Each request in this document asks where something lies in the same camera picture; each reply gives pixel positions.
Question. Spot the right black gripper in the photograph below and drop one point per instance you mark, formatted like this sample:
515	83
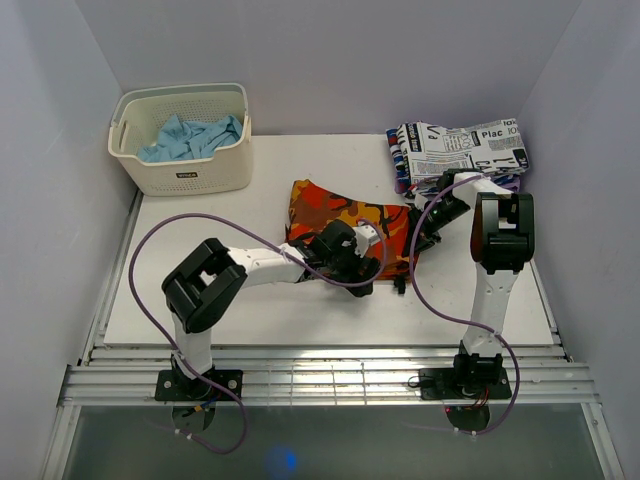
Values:
425	238

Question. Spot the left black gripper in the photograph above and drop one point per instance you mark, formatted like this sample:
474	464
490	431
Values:
352	276

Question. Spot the orange camouflage trousers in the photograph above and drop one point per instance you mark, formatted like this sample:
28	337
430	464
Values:
311	208

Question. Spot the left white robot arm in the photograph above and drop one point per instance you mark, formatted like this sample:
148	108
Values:
201	289

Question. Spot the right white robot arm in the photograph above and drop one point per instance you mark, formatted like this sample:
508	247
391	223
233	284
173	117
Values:
502	241

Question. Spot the purple folded trousers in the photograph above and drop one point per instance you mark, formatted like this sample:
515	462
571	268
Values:
428	186

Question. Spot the blue patterned folded trousers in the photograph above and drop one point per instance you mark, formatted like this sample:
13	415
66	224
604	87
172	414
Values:
400	164

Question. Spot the newspaper print folded trousers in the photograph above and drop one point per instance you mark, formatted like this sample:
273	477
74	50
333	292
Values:
494	148

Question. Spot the light blue cloth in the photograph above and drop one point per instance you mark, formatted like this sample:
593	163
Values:
191	140

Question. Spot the white perforated plastic basket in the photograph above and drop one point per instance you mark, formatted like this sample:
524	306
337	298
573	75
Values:
139	117

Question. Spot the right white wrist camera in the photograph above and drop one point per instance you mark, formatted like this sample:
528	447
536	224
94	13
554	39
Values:
420	202

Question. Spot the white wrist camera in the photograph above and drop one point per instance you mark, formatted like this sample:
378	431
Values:
366	236
420	202

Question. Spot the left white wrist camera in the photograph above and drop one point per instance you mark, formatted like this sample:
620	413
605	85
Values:
366	236

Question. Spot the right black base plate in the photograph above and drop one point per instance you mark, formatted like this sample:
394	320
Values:
446	384

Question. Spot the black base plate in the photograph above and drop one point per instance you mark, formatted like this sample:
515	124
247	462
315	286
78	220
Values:
225	384
446	384

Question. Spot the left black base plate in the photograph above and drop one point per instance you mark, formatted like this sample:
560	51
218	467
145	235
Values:
225	384

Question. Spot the aluminium rail frame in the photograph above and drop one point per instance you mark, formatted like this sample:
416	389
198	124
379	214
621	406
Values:
332	376

